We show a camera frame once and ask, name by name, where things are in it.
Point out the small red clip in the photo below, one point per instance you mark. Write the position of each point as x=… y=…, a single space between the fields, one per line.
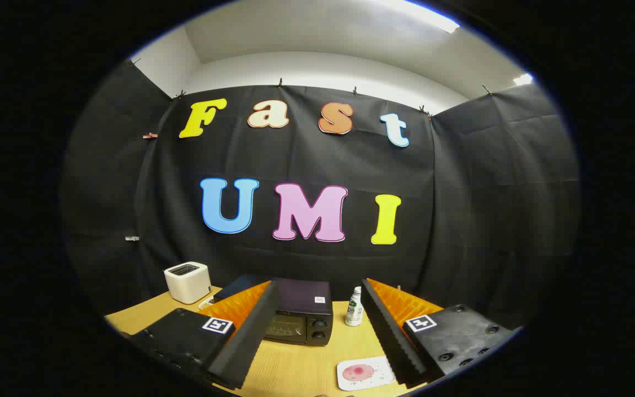
x=150 y=135

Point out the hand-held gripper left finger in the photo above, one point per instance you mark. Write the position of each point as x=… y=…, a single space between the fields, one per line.
x=251 y=342

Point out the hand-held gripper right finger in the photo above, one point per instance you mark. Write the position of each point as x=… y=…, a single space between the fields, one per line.
x=392 y=342

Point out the white bottle with green label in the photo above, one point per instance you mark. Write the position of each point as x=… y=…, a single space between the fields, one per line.
x=354 y=311

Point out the white rectangular food tray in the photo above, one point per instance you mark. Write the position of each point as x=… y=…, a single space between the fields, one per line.
x=379 y=368

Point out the black toaster oven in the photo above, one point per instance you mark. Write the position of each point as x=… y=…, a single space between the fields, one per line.
x=301 y=309

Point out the pink round ham slice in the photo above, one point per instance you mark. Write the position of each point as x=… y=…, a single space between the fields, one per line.
x=358 y=373

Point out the white bread toaster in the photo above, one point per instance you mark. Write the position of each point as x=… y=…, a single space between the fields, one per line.
x=188 y=284

